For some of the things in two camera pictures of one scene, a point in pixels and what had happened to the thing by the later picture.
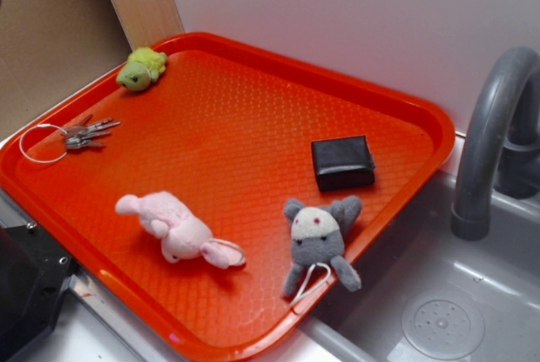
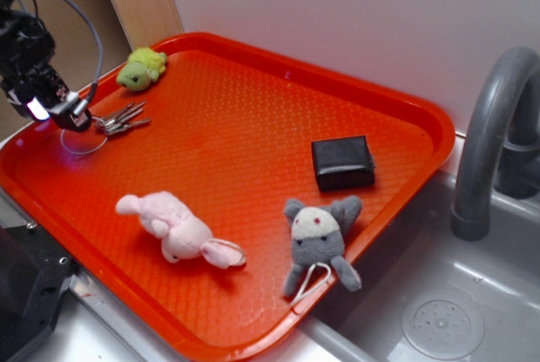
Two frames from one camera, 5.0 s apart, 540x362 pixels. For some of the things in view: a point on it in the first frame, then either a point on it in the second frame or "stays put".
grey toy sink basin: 429,295 stays put
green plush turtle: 143,66 stays put
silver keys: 45,143 → 125,118
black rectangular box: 342,163 stays put
